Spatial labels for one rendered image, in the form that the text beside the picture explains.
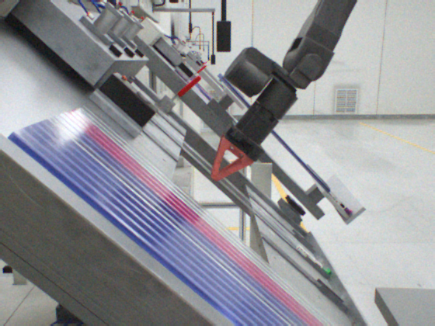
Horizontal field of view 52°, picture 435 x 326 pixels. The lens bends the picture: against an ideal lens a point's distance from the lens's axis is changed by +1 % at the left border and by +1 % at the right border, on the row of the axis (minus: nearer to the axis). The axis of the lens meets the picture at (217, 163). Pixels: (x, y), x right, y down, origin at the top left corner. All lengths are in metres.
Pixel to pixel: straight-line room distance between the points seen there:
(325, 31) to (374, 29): 8.15
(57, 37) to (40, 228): 0.36
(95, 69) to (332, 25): 0.39
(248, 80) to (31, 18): 0.33
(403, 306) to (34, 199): 0.90
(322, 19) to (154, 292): 0.57
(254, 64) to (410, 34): 8.46
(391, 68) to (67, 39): 8.57
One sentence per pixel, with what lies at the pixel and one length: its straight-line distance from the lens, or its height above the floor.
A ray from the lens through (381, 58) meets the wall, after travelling 8.98.
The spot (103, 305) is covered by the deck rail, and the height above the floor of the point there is 0.96.
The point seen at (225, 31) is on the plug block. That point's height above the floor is 1.17.
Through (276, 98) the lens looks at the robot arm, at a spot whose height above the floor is 1.06.
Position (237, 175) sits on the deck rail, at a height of 0.87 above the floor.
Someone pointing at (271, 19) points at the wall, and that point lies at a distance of 8.48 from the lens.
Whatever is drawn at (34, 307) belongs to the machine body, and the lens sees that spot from 1.04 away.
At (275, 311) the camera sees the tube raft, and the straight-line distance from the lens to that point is 0.46.
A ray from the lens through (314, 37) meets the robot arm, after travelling 0.77.
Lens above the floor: 1.12
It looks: 13 degrees down
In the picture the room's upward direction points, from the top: straight up
